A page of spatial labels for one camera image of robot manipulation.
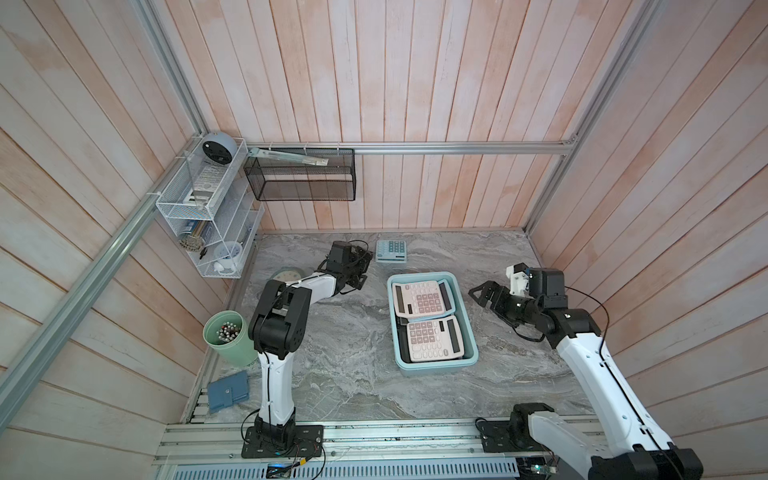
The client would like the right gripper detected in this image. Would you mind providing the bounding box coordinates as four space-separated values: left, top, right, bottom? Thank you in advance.
469 281 541 327

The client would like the upturned pink calculator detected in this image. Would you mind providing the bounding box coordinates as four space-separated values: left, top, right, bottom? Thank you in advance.
406 316 465 363

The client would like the small pink calculator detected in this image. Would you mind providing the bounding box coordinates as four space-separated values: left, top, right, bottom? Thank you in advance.
392 280 455 321

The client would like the mint green storage box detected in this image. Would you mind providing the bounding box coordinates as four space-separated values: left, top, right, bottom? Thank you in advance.
387 272 479 377

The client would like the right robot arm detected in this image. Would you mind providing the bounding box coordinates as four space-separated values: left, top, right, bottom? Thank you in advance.
469 263 704 479

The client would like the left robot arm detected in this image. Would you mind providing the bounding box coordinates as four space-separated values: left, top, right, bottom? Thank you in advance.
248 240 373 445

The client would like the small teal calculator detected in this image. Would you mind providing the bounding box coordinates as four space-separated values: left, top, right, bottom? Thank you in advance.
376 240 407 263

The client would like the green round clock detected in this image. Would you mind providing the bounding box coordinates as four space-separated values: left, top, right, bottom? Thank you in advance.
270 267 306 283

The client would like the ruler on basket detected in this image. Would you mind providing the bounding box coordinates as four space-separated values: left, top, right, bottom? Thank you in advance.
249 147 329 167

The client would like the black mesh basket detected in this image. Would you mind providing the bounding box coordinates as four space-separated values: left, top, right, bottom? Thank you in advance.
244 147 357 202

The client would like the white mug on shelf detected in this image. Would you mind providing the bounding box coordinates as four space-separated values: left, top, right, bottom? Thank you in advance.
213 241 243 275

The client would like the green pen cup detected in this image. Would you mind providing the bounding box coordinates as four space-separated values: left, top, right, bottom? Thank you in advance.
203 310 258 367

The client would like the grey round alarm clock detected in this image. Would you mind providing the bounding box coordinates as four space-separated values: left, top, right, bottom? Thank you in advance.
202 132 238 165

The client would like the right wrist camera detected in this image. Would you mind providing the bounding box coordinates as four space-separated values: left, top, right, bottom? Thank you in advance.
506 263 530 298

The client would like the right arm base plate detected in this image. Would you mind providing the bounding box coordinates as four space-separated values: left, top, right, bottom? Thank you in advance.
474 418 550 453

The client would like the white wire shelf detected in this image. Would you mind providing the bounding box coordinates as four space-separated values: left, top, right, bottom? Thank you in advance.
156 135 264 279

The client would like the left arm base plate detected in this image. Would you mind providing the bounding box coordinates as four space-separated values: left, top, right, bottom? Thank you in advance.
241 424 324 459

